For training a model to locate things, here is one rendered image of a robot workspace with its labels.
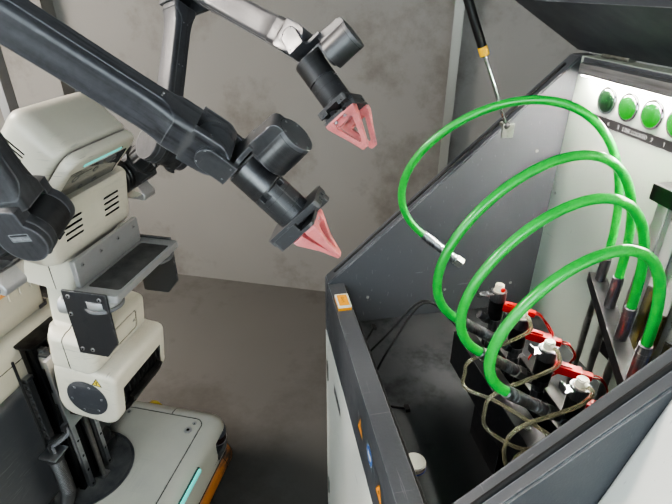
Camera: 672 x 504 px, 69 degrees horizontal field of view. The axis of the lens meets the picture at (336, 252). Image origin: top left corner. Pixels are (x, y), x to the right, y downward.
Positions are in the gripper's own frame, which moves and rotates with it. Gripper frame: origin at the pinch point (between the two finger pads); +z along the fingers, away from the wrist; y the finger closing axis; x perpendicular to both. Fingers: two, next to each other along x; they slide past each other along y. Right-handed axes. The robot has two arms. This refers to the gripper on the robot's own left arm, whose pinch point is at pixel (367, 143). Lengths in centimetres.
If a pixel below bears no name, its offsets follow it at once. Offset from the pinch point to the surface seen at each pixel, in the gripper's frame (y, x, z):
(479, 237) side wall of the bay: 30.9, 0.2, 29.3
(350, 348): -6.5, 25.1, 30.1
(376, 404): -18.0, 20.2, 38.8
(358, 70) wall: 134, 23, -54
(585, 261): -28.9, -21.1, 32.1
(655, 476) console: -33, -14, 55
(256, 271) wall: 149, 144, -13
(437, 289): -18.9, -1.1, 27.4
